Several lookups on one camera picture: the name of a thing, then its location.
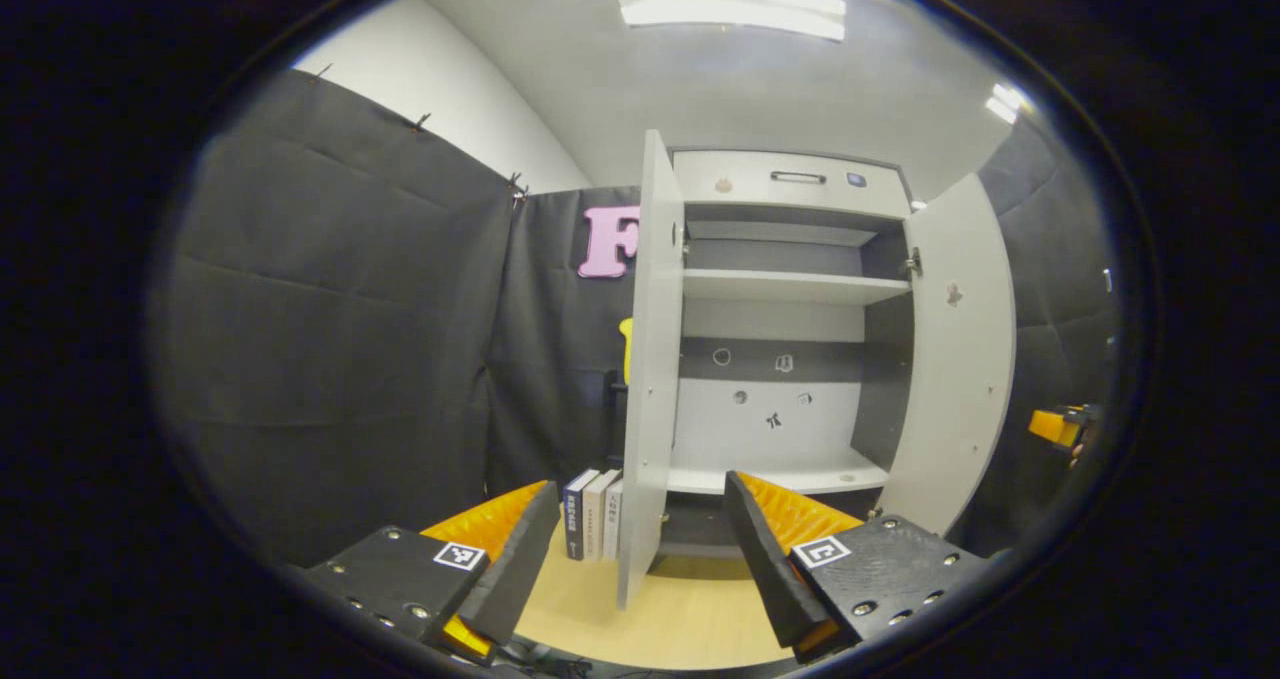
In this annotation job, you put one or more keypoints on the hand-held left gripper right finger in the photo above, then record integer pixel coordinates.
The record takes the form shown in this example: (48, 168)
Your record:
(765, 569)

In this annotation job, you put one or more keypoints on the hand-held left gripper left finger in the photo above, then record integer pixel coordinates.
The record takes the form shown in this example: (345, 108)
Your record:
(520, 569)

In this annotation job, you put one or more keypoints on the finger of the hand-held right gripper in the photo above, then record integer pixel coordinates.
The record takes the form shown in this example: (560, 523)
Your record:
(1050, 426)

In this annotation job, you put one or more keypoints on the grey cabinet door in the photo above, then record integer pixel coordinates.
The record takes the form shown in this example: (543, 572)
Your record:
(650, 359)
(960, 379)

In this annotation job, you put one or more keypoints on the grey double-door shoe cabinet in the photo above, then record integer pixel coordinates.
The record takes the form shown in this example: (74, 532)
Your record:
(790, 284)

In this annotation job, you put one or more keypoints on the blue book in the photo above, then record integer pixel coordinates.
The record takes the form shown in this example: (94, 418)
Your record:
(573, 519)

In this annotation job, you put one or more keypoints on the cream book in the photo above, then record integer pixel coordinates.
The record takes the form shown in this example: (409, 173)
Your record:
(594, 519)

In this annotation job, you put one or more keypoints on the black backdrop cloth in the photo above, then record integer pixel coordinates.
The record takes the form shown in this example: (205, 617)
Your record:
(330, 339)

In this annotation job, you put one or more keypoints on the small ceiling light panel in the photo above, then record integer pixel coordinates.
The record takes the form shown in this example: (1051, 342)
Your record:
(1002, 104)

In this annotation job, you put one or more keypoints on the long ceiling light panel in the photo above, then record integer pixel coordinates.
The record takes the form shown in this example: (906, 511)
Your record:
(730, 4)

